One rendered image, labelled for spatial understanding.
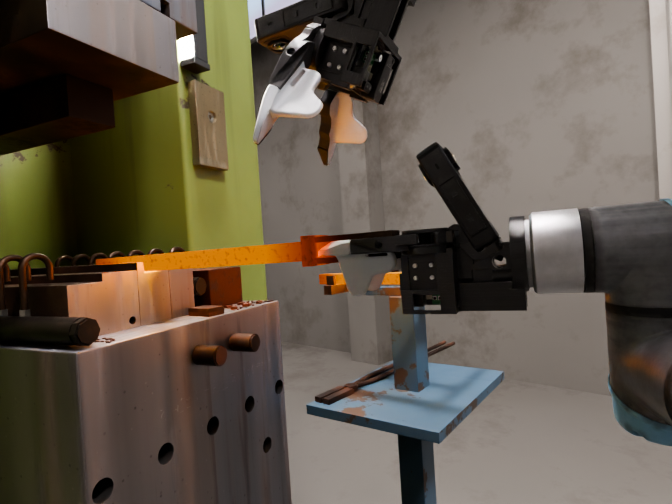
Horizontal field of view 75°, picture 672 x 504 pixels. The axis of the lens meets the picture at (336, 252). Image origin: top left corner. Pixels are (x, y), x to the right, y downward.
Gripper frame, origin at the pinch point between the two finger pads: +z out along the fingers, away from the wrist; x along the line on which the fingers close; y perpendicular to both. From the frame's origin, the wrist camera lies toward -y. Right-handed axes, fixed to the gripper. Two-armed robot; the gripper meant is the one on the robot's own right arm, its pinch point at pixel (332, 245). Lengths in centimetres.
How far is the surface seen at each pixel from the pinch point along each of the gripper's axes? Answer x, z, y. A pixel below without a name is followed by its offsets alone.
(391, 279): 39.2, 6.1, 7.5
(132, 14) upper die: -0.4, 27.2, -33.6
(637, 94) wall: 255, -76, -72
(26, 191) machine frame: 12, 75, -16
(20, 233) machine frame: 10, 76, -8
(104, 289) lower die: -7.7, 27.7, 3.2
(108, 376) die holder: -12.6, 21.8, 12.2
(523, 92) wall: 275, -17, -92
